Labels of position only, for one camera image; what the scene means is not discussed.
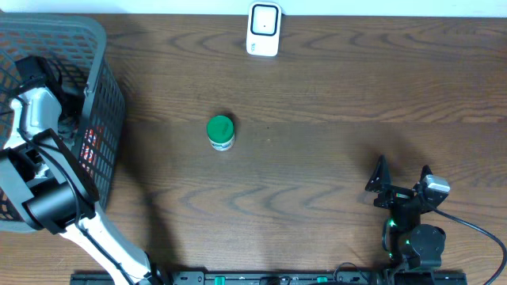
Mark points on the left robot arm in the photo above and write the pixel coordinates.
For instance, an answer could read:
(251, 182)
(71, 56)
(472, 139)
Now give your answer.
(49, 190)

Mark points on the grey plastic mesh basket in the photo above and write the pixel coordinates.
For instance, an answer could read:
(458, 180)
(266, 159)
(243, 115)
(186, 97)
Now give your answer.
(75, 50)

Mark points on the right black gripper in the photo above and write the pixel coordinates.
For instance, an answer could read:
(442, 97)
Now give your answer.
(395, 195)

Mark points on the green lid jar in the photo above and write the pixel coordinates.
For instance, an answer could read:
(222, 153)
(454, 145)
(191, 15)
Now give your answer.
(220, 131)

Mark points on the red orange snack bar wrapper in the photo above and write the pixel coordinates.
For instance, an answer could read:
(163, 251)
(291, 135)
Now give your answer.
(91, 145)

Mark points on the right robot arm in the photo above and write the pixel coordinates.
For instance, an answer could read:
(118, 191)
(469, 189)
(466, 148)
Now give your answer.
(413, 246)

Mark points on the white barcode scanner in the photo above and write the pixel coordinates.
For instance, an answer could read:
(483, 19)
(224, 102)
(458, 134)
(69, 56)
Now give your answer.
(263, 30)

